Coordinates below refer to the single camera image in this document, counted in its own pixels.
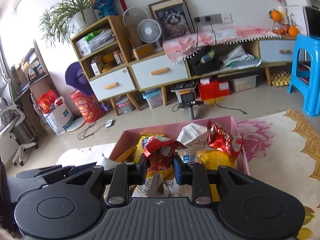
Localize yellow snack bag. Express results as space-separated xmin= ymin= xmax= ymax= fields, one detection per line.
xmin=197 ymin=150 xmax=236 ymax=170

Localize white snack packet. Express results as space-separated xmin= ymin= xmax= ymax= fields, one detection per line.
xmin=176 ymin=122 xmax=207 ymax=150

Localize red snack packet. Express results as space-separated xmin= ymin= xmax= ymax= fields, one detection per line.
xmin=207 ymin=121 xmax=243 ymax=159
xmin=144 ymin=135 xmax=187 ymax=172

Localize pink cardboard box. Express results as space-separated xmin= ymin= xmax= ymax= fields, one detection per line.
xmin=107 ymin=115 xmax=251 ymax=177

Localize red gift drum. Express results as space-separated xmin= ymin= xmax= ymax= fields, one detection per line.
xmin=70 ymin=90 xmax=106 ymax=123

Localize white shopping bag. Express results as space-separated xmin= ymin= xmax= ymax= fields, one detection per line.
xmin=43 ymin=96 xmax=74 ymax=135

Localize clear storage bin blue lid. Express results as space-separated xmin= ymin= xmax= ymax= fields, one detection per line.
xmin=142 ymin=88 xmax=163 ymax=109

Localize white office chair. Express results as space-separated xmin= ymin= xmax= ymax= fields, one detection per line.
xmin=1 ymin=98 xmax=38 ymax=166

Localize red storage box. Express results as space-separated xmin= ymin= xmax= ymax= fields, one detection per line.
xmin=198 ymin=80 xmax=230 ymax=101

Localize floral tablecloth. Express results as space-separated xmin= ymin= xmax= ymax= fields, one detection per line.
xmin=55 ymin=108 xmax=320 ymax=240

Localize purple plush toy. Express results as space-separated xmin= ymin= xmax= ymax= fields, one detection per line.
xmin=65 ymin=62 xmax=94 ymax=96

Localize wooden tv cabinet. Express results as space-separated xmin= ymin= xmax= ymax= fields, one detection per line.
xmin=71 ymin=16 xmax=295 ymax=102

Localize pink cloth on cabinet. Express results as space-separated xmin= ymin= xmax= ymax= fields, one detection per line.
xmin=163 ymin=26 xmax=281 ymax=63

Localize blue plastic stool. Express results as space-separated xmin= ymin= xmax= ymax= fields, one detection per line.
xmin=287 ymin=34 xmax=319 ymax=117

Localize white desk fan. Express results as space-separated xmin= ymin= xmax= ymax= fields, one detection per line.
xmin=137 ymin=18 xmax=163 ymax=52

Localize potted green plant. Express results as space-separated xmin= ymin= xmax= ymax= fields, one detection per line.
xmin=40 ymin=0 xmax=91 ymax=47

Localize cat picture frame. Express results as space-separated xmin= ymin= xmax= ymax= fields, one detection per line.
xmin=148 ymin=0 xmax=194 ymax=41

